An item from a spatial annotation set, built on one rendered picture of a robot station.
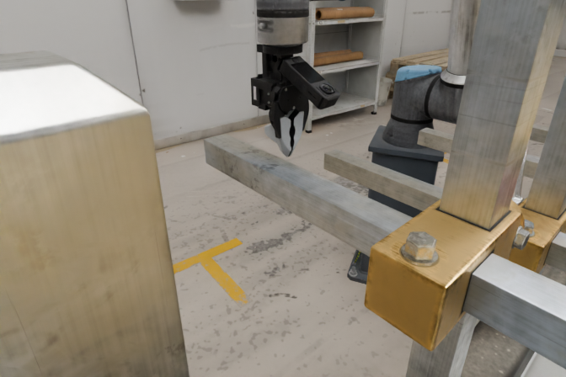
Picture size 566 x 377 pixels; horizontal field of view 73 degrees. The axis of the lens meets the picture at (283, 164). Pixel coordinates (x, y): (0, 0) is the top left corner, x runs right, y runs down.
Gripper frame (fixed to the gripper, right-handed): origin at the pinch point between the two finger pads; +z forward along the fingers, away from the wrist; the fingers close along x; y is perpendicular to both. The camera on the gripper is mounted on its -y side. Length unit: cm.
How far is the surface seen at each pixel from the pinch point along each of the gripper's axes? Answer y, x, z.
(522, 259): -42.6, 5.9, -1.9
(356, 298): 15, -52, 83
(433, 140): -17.6, -23.0, -1.0
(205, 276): 67, -15, 83
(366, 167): -18.6, 1.4, -3.4
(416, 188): -27.4, 1.9, -3.4
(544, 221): -42.6, 0.4, -4.4
